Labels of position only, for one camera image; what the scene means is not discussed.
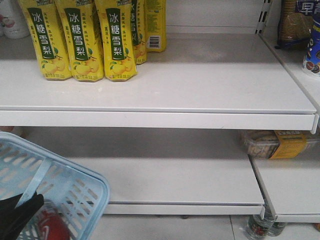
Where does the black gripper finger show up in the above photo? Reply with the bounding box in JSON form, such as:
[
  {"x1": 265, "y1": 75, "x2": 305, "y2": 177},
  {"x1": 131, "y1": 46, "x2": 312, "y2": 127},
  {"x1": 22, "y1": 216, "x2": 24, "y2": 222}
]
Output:
[{"x1": 0, "y1": 193, "x2": 44, "y2": 240}]

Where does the blue biscuit package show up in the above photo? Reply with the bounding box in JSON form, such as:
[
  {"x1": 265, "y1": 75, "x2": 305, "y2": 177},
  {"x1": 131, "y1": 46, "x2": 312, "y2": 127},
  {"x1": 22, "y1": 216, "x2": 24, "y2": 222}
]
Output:
[{"x1": 277, "y1": 0, "x2": 320, "y2": 78}]

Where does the yellow pear drink bottle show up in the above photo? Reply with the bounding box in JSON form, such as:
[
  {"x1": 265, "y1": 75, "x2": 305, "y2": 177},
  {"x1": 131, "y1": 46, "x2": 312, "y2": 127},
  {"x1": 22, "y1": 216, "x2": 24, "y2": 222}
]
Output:
[
  {"x1": 54, "y1": 0, "x2": 105, "y2": 82},
  {"x1": 94, "y1": 0, "x2": 137, "y2": 82},
  {"x1": 130, "y1": 0, "x2": 147, "y2": 65},
  {"x1": 18, "y1": 0, "x2": 72, "y2": 81},
  {"x1": 144, "y1": 0, "x2": 167, "y2": 53}
]

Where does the red aluminium coke bottle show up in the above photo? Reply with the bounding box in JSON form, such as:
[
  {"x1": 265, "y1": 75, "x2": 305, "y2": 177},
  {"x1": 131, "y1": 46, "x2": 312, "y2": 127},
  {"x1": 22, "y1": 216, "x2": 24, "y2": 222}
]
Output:
[{"x1": 35, "y1": 199, "x2": 71, "y2": 240}]

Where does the light blue plastic basket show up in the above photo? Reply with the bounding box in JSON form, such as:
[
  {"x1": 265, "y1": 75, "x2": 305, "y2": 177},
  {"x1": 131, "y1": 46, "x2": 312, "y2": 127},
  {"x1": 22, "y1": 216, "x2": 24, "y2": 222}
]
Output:
[{"x1": 0, "y1": 132, "x2": 110, "y2": 240}]

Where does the clear pastry box yellow label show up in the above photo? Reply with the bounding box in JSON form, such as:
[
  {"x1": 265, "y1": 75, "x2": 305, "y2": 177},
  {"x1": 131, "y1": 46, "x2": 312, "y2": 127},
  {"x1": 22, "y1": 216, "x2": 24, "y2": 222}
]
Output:
[{"x1": 239, "y1": 130, "x2": 320, "y2": 159}]

